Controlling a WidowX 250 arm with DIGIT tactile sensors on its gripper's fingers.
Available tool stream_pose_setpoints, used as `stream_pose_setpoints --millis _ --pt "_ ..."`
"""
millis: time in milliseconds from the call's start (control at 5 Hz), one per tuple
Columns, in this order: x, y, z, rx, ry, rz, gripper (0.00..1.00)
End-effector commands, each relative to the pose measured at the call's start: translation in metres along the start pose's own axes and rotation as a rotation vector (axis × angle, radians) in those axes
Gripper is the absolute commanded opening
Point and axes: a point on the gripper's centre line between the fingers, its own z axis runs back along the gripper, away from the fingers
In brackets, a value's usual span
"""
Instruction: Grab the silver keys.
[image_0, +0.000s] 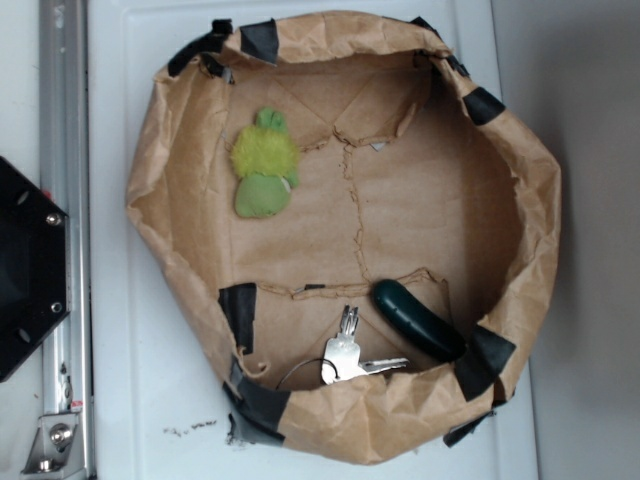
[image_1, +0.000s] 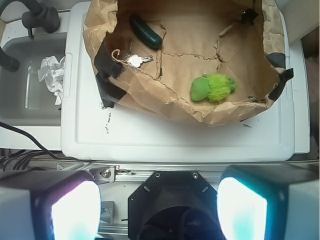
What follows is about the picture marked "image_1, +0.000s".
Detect white plastic bin lid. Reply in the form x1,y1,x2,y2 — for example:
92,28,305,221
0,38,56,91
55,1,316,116
60,2,295,164

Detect green fuzzy plush toy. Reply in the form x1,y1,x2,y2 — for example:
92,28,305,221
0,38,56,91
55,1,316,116
190,73,237,103

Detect grey plastic tub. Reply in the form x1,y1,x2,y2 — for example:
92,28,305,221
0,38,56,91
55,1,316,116
0,33,67,126

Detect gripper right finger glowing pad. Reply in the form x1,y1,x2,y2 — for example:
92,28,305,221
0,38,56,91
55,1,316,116
217,164,320,240

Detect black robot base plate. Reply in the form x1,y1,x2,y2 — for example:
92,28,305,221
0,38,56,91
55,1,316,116
127,171,224,240

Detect crumpled white paper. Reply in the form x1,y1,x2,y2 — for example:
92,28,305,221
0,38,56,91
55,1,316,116
37,55,65,106

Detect black cable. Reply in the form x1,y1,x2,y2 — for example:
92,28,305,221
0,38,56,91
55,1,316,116
0,121,92,171

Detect aluminium extrusion rail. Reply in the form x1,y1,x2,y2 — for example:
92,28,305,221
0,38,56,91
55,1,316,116
0,157,320,183

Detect brown paper bag tray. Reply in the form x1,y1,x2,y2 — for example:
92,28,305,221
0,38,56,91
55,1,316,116
83,0,294,126

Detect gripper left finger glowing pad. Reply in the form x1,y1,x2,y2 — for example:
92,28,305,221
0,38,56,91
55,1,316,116
0,170,101,240

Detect black clamp mount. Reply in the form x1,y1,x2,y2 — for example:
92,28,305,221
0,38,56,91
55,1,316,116
17,0,61,39

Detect silver keys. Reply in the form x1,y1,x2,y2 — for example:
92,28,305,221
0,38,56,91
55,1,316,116
115,39,154,68

